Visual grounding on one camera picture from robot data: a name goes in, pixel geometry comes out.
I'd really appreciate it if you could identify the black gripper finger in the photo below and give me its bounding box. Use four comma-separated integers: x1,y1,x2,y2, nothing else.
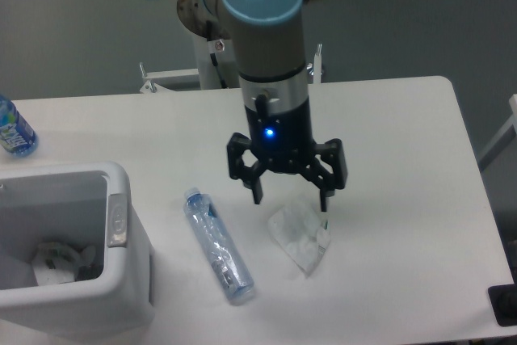
226,133,265,204
301,138,348,212

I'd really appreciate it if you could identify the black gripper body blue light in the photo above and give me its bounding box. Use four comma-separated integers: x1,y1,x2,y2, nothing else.
242,80,317,175

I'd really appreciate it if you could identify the clear plastic bag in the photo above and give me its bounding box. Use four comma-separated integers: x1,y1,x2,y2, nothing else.
267,196,331,277

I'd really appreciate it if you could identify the clear plastic bottle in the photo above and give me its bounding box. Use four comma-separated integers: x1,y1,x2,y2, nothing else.
183,187,254,305

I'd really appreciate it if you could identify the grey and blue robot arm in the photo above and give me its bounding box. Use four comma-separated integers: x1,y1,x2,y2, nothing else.
200,0,347,204

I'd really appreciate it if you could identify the white plastic trash can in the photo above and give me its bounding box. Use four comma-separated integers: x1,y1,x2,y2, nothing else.
1,162,154,339

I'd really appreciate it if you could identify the trash pile inside can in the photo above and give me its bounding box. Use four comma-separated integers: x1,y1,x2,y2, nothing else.
0,239,105,288

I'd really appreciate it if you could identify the white metal robot stand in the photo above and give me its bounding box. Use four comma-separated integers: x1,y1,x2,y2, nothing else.
138,33,324,95

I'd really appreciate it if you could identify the blue labelled water bottle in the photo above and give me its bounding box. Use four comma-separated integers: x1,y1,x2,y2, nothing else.
1,95,38,157

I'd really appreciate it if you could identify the black device at table edge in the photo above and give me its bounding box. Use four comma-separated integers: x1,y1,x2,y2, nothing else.
488,284,516,327

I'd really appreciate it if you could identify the white frame at right edge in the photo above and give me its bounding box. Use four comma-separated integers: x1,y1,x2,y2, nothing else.
477,94,516,171

